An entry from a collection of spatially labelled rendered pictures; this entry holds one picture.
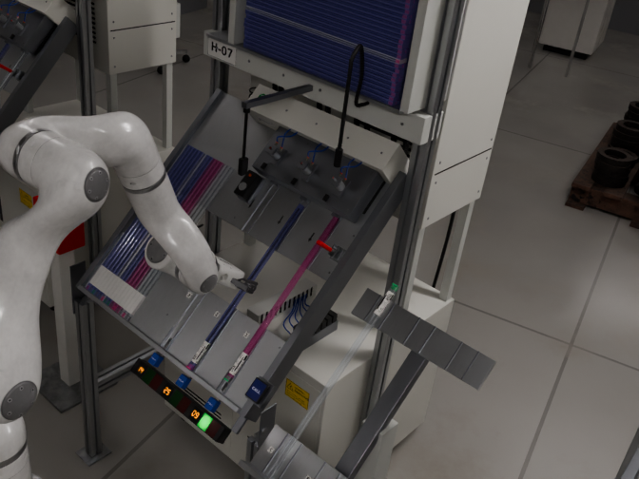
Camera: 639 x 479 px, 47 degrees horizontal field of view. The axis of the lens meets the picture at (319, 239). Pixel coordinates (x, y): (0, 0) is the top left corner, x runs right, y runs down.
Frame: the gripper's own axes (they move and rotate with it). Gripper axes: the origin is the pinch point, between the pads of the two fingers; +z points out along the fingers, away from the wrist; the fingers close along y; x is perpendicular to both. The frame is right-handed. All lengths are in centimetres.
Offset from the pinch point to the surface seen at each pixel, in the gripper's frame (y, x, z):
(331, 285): -20.9, -10.0, 5.6
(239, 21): 36, -59, -7
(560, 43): 191, -308, 554
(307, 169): -1.0, -32.4, 1.5
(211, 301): 6.9, 9.4, 3.4
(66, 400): 78, 78, 49
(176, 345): 8.3, 23.5, 1.0
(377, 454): -51, 17, 7
